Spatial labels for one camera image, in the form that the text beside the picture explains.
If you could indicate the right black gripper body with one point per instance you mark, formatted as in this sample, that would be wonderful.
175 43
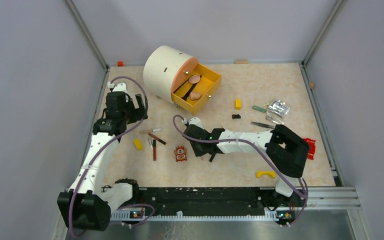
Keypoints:
198 148

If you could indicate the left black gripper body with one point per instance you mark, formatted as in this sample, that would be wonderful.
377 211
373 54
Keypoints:
130 112

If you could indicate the thin black stick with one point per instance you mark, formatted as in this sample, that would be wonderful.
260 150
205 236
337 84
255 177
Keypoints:
183 88

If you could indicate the black makeup brush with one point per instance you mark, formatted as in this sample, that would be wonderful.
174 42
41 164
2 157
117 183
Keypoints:
185 97

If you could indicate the cream round drawer organizer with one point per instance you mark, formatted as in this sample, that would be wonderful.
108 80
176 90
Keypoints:
167 68

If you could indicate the beige makeup sponge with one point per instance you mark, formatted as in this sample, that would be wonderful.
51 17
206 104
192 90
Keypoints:
195 96

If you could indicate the pink round powder puff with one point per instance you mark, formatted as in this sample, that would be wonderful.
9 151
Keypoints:
194 79

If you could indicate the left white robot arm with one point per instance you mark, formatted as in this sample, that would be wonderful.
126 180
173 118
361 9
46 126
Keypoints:
83 206

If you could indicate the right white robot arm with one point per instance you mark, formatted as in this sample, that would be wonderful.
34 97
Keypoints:
283 150

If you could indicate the dark red lip gloss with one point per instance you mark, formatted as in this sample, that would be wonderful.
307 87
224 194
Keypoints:
212 158

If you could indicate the nude concealer tube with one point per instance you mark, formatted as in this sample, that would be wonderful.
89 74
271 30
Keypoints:
149 131

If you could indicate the red owl number toy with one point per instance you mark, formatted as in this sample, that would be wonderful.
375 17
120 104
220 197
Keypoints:
180 154

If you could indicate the brown lipstick tube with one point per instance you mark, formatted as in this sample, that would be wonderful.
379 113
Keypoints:
157 138

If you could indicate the white glue tube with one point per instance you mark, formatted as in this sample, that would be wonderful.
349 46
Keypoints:
151 143

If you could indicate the yellow wedge block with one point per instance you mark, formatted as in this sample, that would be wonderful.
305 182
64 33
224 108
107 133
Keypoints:
138 144

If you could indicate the yellow rectangular block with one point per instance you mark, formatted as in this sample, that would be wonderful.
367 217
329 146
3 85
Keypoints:
238 104

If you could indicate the yellow arch block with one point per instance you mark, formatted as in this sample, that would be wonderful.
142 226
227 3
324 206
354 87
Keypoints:
270 174

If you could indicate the clear plastic wrapper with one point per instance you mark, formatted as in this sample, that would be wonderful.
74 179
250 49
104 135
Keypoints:
277 111

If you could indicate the red horseshoe toy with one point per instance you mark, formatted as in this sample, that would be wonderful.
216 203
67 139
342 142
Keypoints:
312 148

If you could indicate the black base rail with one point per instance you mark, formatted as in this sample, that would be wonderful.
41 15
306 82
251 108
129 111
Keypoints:
214 201

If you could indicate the wooden peg at wall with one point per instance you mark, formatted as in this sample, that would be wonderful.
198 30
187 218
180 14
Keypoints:
241 62

